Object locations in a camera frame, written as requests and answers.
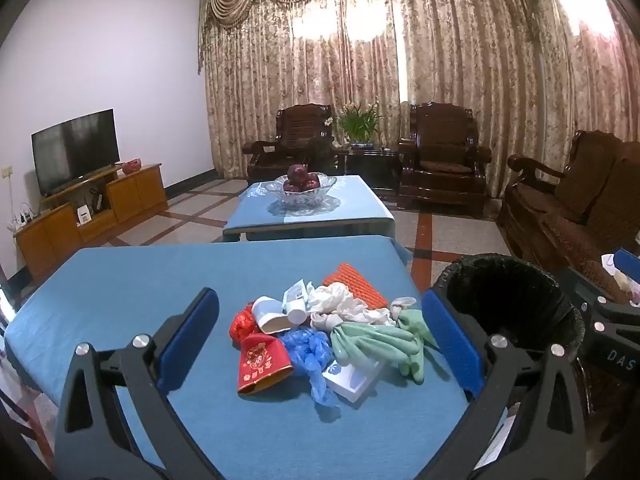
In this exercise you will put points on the red printed paper cup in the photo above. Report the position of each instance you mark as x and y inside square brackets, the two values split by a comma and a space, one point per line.
[262, 365]

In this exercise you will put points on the white router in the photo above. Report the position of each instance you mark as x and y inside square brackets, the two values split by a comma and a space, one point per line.
[84, 215]

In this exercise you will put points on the flat screen television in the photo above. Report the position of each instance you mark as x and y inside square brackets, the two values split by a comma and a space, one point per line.
[75, 152]

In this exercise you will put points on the orange foam net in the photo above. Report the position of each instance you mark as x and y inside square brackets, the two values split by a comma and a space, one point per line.
[357, 282]

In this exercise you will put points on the black lined trash bin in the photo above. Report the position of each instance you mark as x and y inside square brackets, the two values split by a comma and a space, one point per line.
[500, 300]

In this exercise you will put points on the power strip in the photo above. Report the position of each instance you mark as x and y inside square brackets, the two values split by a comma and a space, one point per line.
[24, 220]

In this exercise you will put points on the red bowl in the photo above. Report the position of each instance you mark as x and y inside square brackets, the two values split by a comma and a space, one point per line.
[132, 166]

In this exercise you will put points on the glass fruit bowl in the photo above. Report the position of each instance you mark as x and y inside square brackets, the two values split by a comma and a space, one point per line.
[280, 195]

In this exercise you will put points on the crumpled white tissue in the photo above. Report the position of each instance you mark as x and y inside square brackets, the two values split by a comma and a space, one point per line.
[345, 305]

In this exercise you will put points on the clear plastic wrapper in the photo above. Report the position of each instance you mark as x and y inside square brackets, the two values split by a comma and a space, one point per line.
[299, 290]

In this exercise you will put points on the flat white box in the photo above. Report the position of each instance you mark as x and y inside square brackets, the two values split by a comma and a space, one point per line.
[350, 380]

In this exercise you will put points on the blue crumpled plastic bag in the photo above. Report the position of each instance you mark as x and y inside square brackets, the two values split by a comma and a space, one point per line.
[307, 352]

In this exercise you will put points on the dark wooden armchair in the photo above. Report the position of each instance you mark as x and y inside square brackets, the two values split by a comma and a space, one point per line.
[445, 150]
[300, 130]

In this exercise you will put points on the small white plastic bottle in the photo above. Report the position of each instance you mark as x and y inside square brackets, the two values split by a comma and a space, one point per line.
[296, 312]

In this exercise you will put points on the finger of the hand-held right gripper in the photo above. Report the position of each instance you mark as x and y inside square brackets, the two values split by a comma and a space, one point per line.
[582, 287]
[627, 261]

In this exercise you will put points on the potted green plant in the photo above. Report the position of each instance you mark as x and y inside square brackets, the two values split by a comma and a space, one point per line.
[357, 122]

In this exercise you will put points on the small blue tablecloth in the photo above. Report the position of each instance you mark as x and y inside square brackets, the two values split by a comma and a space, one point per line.
[355, 200]

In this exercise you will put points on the blue and white paper cup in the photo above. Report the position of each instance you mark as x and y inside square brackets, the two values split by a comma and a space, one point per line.
[270, 315]

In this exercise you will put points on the dark wooden side table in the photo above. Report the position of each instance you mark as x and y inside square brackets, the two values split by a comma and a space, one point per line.
[370, 165]

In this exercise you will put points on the floral beige curtain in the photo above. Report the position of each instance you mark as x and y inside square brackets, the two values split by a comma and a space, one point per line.
[450, 60]

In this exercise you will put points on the wooden television cabinet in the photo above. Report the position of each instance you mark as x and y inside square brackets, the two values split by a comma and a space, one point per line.
[135, 195]

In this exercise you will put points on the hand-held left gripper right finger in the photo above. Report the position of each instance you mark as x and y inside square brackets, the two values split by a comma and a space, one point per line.
[450, 340]

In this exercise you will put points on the dark wooden sofa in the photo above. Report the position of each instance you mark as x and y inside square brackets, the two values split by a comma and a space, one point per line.
[575, 200]

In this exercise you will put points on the red apple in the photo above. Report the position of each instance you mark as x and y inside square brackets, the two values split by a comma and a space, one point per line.
[298, 172]
[311, 182]
[291, 185]

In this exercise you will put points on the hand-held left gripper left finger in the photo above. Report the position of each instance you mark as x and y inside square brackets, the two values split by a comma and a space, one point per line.
[187, 340]

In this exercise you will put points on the green rubber glove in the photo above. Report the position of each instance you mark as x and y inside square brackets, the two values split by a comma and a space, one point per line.
[375, 347]
[417, 325]

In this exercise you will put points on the red plastic bag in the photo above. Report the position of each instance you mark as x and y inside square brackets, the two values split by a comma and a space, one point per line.
[242, 325]

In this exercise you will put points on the black device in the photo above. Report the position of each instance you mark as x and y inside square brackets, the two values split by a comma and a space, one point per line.
[98, 201]

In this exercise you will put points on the large blue tablecloth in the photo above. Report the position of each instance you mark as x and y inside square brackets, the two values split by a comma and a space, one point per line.
[150, 285]

